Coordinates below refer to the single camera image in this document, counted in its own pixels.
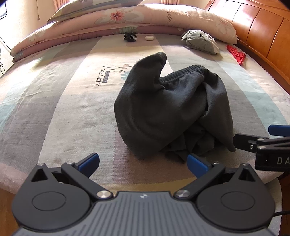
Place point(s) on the dark grey sweatpants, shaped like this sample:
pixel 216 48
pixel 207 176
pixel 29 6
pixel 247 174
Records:
pixel 184 112

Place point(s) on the orange wooden headboard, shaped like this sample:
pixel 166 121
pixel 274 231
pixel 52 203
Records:
pixel 262 28

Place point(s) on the black hair claw clip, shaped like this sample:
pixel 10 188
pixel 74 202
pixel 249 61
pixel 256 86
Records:
pixel 130 37

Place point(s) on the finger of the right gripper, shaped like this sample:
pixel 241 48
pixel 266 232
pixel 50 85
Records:
pixel 279 130
pixel 246 142

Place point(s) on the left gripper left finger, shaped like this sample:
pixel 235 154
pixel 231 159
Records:
pixel 79 174

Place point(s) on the grey bundled cloth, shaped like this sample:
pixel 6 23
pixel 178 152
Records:
pixel 201 41

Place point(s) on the pink floral folded quilt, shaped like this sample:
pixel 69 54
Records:
pixel 145 18

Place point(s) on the white earbud case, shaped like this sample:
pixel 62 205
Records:
pixel 149 38

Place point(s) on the grey floral pillow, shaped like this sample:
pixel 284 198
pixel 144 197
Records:
pixel 78 8

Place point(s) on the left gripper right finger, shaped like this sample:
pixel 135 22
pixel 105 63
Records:
pixel 206 173

